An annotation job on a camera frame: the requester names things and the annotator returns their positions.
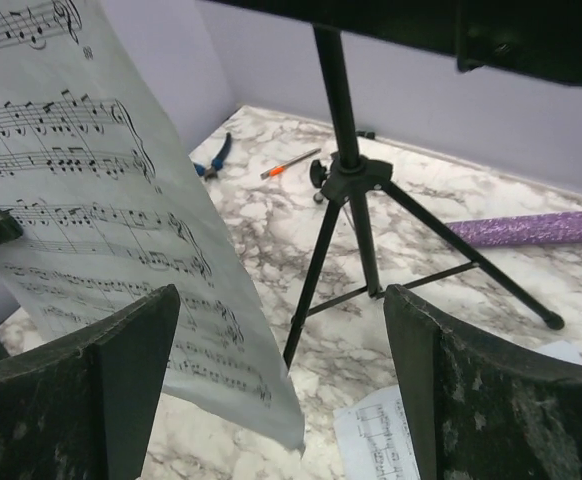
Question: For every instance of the orange grey pen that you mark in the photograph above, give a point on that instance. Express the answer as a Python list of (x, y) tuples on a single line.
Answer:
[(283, 167)]

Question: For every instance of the blue handled pliers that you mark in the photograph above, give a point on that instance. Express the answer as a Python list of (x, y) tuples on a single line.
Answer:
[(217, 163)]

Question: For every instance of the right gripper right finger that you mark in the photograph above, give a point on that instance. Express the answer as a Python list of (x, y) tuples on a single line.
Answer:
[(431, 349)]

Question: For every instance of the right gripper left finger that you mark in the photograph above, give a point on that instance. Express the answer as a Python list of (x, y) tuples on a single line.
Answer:
[(83, 406)]

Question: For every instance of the black perforated music stand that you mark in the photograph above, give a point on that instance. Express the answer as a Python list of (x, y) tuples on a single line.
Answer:
[(538, 39)]

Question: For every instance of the purple glitter microphone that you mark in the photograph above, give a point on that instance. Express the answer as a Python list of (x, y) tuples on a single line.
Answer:
[(541, 229)]

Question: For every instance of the sheet music page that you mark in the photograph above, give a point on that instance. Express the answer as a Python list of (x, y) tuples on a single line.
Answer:
[(112, 208), (376, 440)]

